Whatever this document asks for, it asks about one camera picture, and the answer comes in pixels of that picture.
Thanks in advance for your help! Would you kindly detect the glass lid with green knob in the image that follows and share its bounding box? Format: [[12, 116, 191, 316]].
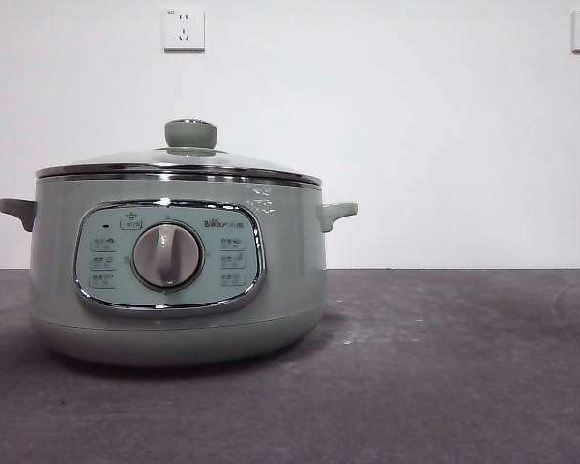
[[35, 118, 323, 188]]

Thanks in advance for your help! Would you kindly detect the sage green electric cooking pot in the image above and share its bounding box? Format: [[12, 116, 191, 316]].
[[0, 174, 359, 367]]

